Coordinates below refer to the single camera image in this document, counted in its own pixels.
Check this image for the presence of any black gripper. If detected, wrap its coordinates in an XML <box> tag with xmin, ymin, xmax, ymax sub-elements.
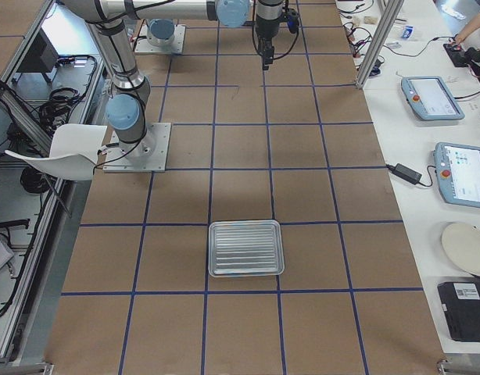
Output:
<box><xmin>255</xmin><ymin>0</ymin><xmax>283</xmax><ymax>70</ymax></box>

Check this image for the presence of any silver ribbed metal tray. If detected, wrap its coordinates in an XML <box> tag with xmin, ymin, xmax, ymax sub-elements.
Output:
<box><xmin>208</xmin><ymin>220</ymin><xmax>285</xmax><ymax>277</ymax></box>

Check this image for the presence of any person's hand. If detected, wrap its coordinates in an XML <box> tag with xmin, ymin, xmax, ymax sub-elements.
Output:
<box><xmin>454</xmin><ymin>33</ymin><xmax>467</xmax><ymax>44</ymax></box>

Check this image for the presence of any far blue teach pendant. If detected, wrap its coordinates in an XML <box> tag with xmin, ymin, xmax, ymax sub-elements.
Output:
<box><xmin>400</xmin><ymin>77</ymin><xmax>465</xmax><ymax>121</ymax></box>

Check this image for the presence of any blue teach pendant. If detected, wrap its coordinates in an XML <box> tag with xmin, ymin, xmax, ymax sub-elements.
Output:
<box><xmin>433</xmin><ymin>142</ymin><xmax>480</xmax><ymax>208</ymax></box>
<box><xmin>400</xmin><ymin>77</ymin><xmax>465</xmax><ymax>121</ymax></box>

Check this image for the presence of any black power adapter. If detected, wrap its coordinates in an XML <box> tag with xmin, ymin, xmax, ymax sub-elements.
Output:
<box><xmin>386</xmin><ymin>163</ymin><xmax>421</xmax><ymax>185</ymax></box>

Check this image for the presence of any white plastic chair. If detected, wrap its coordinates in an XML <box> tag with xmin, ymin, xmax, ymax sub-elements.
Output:
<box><xmin>5</xmin><ymin>123</ymin><xmax>107</xmax><ymax>181</ymax></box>

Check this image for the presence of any near blue teach pendant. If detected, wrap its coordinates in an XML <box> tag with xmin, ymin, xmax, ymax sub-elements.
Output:
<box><xmin>433</xmin><ymin>142</ymin><xmax>480</xmax><ymax>208</ymax></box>

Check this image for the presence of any white round plate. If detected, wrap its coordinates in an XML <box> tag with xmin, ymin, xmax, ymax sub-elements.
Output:
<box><xmin>441</xmin><ymin>223</ymin><xmax>480</xmax><ymax>277</ymax></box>

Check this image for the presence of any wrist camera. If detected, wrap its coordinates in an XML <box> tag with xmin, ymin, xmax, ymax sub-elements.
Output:
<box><xmin>285</xmin><ymin>8</ymin><xmax>300</xmax><ymax>34</ymax></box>

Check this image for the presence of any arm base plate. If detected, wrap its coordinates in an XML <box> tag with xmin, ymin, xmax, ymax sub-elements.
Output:
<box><xmin>134</xmin><ymin>24</ymin><xmax>186</xmax><ymax>55</ymax></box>
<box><xmin>102</xmin><ymin>123</ymin><xmax>172</xmax><ymax>173</ymax></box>

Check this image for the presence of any aluminium frame post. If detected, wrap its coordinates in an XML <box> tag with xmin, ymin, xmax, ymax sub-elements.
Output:
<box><xmin>355</xmin><ymin>0</ymin><xmax>404</xmax><ymax>89</ymax></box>

